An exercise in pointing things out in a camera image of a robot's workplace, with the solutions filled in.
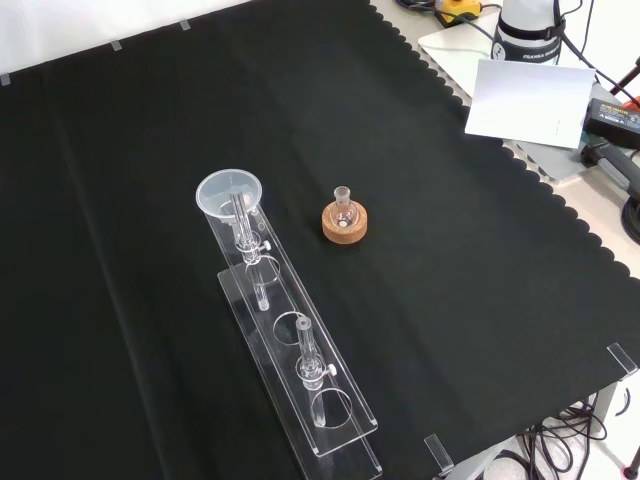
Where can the clear tape piece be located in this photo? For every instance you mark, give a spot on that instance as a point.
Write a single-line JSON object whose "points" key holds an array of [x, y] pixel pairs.
{"points": [[116, 45], [5, 79], [184, 24]]}

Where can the yellow stop button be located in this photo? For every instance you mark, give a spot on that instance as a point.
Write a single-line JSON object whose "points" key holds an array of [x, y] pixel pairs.
{"points": [[462, 7]]}

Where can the clear cloth clip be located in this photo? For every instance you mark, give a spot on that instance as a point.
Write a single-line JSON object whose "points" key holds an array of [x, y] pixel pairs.
{"points": [[622, 357], [438, 452]]}

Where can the pale base board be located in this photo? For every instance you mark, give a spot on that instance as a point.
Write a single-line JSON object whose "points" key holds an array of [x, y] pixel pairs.
{"points": [[450, 50]]}

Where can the clear plastic funnel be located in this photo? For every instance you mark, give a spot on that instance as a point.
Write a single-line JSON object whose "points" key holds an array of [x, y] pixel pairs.
{"points": [[215, 195]]}

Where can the clear acrylic funnel stand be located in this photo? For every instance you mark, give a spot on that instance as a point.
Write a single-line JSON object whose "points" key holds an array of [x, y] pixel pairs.
{"points": [[287, 297]]}

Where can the black power adapter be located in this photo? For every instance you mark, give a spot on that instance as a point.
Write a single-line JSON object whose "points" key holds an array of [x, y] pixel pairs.
{"points": [[615, 120]]}

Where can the white paper card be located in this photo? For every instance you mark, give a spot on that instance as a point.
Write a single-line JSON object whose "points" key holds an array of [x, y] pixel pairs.
{"points": [[530, 105]]}

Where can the black and grey clamp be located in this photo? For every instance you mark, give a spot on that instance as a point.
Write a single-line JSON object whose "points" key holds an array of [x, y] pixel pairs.
{"points": [[612, 162]]}

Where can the small glass round-bottom flask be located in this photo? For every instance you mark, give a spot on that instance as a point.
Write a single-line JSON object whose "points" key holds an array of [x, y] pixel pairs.
{"points": [[344, 212]]}

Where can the black table cloth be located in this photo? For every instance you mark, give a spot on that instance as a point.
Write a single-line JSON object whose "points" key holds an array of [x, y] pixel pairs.
{"points": [[450, 260]]}

